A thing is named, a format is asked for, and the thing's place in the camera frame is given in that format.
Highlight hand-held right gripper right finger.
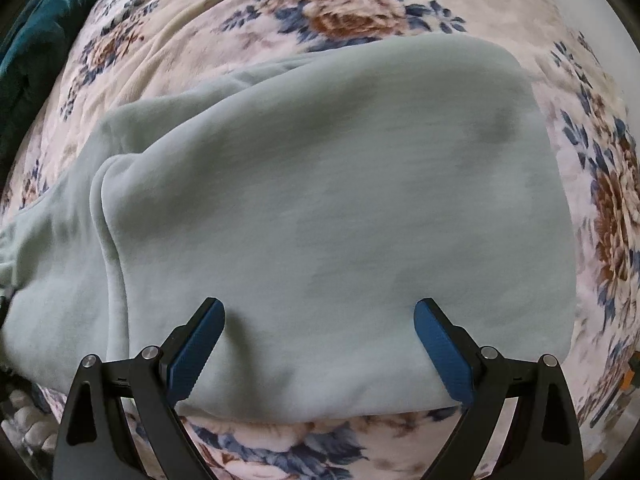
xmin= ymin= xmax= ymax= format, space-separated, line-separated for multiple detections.
xmin=414 ymin=298 xmax=586 ymax=480

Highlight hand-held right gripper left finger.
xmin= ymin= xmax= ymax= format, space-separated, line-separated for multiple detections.
xmin=54 ymin=297 xmax=226 ymax=480

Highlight light green fleece pants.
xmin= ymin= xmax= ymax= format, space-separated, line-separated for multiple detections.
xmin=0 ymin=35 xmax=576 ymax=421

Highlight dark blue folded quilt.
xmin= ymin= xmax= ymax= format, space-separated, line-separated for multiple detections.
xmin=0 ymin=0 xmax=121 ymax=161

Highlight floral bed blanket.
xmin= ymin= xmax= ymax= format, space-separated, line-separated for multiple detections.
xmin=0 ymin=0 xmax=640 ymax=480

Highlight white bed headboard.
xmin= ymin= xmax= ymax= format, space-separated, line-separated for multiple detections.
xmin=550 ymin=0 xmax=636 ymax=111

